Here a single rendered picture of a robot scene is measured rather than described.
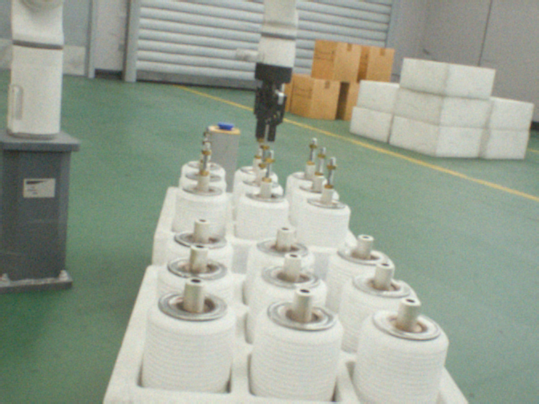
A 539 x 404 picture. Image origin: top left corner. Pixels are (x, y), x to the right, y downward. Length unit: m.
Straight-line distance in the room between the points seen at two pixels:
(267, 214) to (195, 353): 0.56
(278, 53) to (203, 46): 5.55
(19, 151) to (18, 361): 0.40
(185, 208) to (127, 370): 0.53
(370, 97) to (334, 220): 3.28
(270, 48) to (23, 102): 0.48
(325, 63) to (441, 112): 1.56
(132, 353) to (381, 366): 0.28
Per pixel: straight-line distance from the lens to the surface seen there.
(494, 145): 4.34
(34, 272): 1.40
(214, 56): 6.89
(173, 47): 6.70
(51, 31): 1.35
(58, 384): 1.08
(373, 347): 0.73
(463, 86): 4.07
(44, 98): 1.33
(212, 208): 1.21
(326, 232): 1.23
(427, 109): 4.07
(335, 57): 5.21
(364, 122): 4.48
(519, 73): 7.45
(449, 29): 8.20
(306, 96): 5.21
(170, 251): 0.93
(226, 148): 1.61
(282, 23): 1.30
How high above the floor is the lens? 0.54
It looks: 14 degrees down
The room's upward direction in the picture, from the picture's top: 7 degrees clockwise
